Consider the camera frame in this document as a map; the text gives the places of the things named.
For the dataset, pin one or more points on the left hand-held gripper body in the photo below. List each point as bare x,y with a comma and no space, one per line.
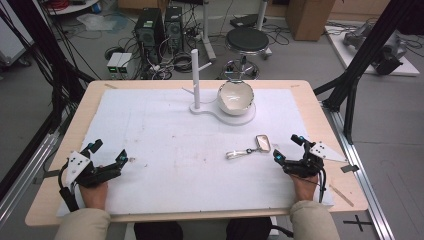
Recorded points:
77,166

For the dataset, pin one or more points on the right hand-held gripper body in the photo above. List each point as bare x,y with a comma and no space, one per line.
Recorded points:
305,165

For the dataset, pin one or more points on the white branched stand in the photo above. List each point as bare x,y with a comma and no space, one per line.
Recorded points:
196,83

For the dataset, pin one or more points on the person's right hand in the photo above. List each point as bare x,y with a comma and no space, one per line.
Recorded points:
305,188

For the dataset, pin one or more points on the person's left hand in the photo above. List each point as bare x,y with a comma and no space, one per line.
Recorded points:
95,196

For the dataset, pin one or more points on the wooden table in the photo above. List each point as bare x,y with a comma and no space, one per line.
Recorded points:
308,110

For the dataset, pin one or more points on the black tape piece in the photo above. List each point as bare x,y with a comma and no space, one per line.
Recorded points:
46,175
350,168

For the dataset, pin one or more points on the white foam mat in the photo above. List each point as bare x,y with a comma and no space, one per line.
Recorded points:
166,150

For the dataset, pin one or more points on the thin wooden stick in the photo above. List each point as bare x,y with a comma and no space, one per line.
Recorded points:
341,195

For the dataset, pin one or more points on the white bowl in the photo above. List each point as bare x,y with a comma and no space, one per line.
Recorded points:
235,98

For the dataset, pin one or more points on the person's right leg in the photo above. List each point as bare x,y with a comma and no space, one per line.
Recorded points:
248,228

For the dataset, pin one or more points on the person's leg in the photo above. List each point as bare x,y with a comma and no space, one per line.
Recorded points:
159,230
248,228

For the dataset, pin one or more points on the person's left leg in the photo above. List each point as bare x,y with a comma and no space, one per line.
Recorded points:
159,230

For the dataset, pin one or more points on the white small box device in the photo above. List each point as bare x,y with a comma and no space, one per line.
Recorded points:
114,62
124,63

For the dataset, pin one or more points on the white platform board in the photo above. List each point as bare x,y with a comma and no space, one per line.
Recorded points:
336,46

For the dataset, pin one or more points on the black round stool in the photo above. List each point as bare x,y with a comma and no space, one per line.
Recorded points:
246,39

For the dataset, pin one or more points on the brown cardboard box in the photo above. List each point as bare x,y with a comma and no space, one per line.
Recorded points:
308,18

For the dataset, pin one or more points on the clear plastic bag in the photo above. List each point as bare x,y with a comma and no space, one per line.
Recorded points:
100,21

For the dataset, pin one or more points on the grey robot device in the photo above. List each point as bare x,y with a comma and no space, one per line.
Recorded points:
376,41

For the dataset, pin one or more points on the black computer tower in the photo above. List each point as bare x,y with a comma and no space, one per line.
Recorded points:
149,28
173,26

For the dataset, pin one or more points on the white desk leg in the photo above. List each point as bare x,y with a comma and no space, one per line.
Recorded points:
207,31
261,15

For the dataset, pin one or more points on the white round table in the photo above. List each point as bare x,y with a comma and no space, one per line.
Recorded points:
73,6

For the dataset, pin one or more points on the aluminium rail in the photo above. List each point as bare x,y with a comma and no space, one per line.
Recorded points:
25,173
361,166

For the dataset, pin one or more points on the black metal frame post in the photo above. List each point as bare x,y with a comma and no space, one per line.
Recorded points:
360,63
36,43

